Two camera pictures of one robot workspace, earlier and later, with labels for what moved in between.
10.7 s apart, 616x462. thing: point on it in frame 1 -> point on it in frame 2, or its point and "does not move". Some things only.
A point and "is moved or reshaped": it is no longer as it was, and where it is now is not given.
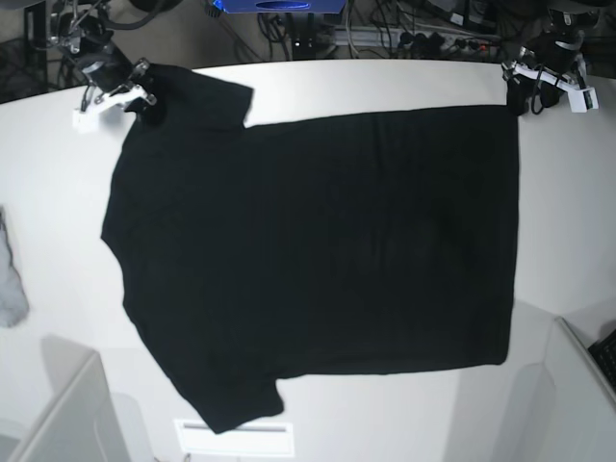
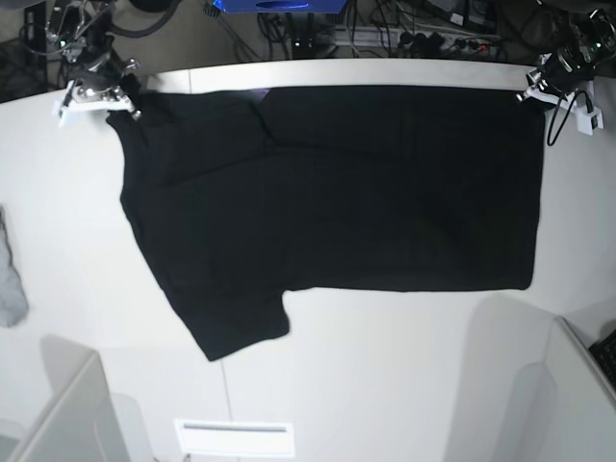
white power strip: x=414 y=38 does not move
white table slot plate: x=195 y=438 does not move
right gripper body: x=548 y=64 -> x=558 y=73
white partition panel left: x=81 y=421 does not move
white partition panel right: x=565 y=408 does not move
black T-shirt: x=278 y=250 is moved or reshaped
